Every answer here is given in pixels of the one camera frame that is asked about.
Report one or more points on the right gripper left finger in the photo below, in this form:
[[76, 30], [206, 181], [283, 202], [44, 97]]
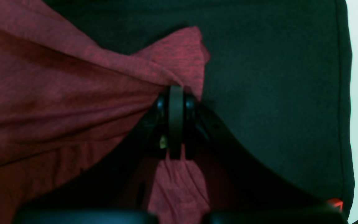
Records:
[[116, 190]]

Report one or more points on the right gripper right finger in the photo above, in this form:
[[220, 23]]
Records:
[[269, 198]]

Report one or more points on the red long-sleeve T-shirt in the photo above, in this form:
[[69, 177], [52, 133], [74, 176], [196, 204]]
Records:
[[75, 77]]

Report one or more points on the blue orange clamp bottom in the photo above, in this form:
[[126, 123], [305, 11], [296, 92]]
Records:
[[336, 203]]

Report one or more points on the black table cloth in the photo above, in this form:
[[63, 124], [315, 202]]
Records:
[[279, 74]]

